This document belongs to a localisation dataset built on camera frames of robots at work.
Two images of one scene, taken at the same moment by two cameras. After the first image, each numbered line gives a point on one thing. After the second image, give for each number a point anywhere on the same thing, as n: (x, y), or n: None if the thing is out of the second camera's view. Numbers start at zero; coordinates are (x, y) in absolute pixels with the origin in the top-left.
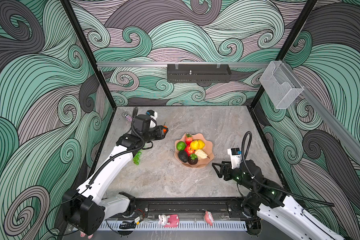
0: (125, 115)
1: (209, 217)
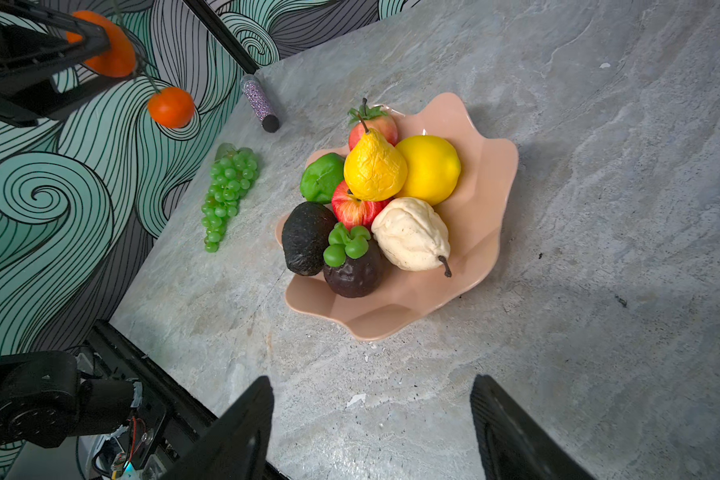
0: (262, 107)
1: None
